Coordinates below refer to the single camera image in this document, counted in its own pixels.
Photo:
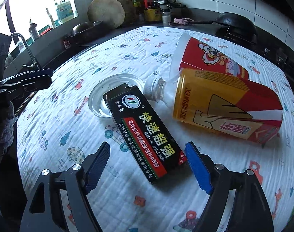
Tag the yellow sauce tin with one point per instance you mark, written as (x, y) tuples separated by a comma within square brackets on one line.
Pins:
[(153, 15)]

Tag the white plastic lid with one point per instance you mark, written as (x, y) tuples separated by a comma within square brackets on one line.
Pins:
[(109, 88)]

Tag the pink dish cloth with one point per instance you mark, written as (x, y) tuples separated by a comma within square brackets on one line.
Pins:
[(183, 21)]

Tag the detergent bottle on windowsill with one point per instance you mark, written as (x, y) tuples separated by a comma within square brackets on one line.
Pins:
[(64, 11)]

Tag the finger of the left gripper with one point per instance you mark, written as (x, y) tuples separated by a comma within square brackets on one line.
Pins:
[(30, 74), (31, 85)]

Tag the steel bowl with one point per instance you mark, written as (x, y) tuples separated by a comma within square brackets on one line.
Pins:
[(86, 32)]

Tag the black gas stove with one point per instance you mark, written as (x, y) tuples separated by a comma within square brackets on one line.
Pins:
[(282, 58)]

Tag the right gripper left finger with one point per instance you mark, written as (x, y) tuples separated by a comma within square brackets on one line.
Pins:
[(44, 209)]

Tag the chrome sink faucet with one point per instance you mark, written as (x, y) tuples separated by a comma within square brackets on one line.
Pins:
[(34, 63)]

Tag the yellow red labelled bottle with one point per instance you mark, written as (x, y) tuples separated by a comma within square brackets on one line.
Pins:
[(219, 102)]

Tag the red cartoon plastic cup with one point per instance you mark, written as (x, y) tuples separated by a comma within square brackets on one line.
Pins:
[(194, 54)]

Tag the black glue box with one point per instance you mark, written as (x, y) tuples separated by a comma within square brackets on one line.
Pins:
[(153, 147)]

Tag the round wooden chopping block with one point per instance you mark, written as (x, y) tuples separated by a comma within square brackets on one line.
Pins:
[(113, 13)]

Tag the black wok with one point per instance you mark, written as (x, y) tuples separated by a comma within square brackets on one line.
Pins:
[(232, 27)]

